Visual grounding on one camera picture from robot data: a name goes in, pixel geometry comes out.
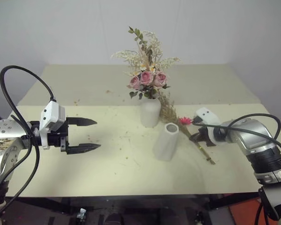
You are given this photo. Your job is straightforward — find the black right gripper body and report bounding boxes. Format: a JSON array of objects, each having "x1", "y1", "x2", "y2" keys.
[{"x1": 197, "y1": 126, "x2": 215, "y2": 143}]

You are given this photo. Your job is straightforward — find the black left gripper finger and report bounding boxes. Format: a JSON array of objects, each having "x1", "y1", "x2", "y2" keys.
[
  {"x1": 67, "y1": 143, "x2": 102, "y2": 155},
  {"x1": 68, "y1": 117, "x2": 98, "y2": 128}
]

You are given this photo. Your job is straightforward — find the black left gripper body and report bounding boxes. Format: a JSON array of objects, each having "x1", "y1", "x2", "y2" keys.
[{"x1": 48, "y1": 117, "x2": 70, "y2": 154}]

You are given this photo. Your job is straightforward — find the red daisy dried bouquet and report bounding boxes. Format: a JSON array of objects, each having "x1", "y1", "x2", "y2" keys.
[{"x1": 158, "y1": 90, "x2": 216, "y2": 165}]

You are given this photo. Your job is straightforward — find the faceted white ceramic vase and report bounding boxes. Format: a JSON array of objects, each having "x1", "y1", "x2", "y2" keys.
[{"x1": 152, "y1": 122, "x2": 179, "y2": 162}]

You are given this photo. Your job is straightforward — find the round white ceramic vase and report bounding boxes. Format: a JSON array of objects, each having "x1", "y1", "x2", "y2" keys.
[{"x1": 140, "y1": 97, "x2": 162, "y2": 128}]

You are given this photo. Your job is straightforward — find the small silver metal clip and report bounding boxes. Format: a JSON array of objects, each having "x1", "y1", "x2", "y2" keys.
[{"x1": 77, "y1": 207, "x2": 88, "y2": 220}]

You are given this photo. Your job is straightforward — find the orange panel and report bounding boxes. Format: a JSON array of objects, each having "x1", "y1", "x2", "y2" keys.
[{"x1": 226, "y1": 196, "x2": 269, "y2": 225}]

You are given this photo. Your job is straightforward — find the pink rose dried bouquet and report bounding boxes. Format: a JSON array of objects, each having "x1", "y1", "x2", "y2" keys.
[{"x1": 111, "y1": 26, "x2": 182, "y2": 101}]

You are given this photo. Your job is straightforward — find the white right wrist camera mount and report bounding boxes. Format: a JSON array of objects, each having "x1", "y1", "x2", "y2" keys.
[{"x1": 193, "y1": 107, "x2": 222, "y2": 128}]

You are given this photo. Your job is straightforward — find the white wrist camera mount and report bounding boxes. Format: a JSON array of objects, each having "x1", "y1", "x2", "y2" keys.
[
  {"x1": 39, "y1": 100, "x2": 66, "y2": 150},
  {"x1": 193, "y1": 107, "x2": 222, "y2": 128}
]

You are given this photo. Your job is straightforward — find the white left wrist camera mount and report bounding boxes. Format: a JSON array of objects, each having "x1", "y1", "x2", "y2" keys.
[{"x1": 39, "y1": 100, "x2": 66, "y2": 150}]

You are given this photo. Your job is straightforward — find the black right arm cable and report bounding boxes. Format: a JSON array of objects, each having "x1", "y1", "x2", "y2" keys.
[{"x1": 193, "y1": 113, "x2": 281, "y2": 163}]

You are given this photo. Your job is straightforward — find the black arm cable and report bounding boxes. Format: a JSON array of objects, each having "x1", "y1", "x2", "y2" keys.
[
  {"x1": 193, "y1": 113, "x2": 281, "y2": 163},
  {"x1": 0, "y1": 65, "x2": 56, "y2": 220}
]

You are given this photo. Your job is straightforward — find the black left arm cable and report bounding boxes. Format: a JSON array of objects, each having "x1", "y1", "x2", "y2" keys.
[{"x1": 0, "y1": 65, "x2": 56, "y2": 220}]

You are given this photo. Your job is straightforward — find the black table frame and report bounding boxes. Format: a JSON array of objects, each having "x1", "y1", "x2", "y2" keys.
[{"x1": 3, "y1": 192, "x2": 262, "y2": 225}]

